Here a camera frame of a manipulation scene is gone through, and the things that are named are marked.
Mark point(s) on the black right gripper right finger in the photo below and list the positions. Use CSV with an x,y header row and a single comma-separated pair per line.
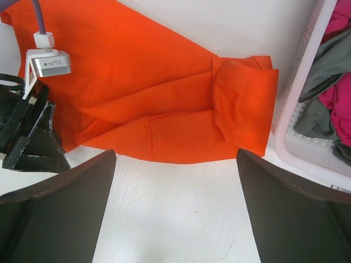
x,y
294,219

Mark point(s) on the orange t shirt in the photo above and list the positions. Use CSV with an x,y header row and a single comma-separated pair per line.
x,y
146,92

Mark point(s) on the pink t shirt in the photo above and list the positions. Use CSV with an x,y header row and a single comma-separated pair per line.
x,y
337,97

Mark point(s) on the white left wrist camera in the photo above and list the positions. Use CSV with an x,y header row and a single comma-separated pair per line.
x,y
44,61

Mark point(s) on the white plastic basket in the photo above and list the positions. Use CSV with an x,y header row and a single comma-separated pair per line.
x,y
309,158

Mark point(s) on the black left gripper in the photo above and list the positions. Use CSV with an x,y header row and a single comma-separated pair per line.
x,y
28,140

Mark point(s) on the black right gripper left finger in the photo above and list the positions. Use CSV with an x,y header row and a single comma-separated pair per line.
x,y
58,219

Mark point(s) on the grey t shirt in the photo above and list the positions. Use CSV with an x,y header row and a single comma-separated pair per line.
x,y
330,62

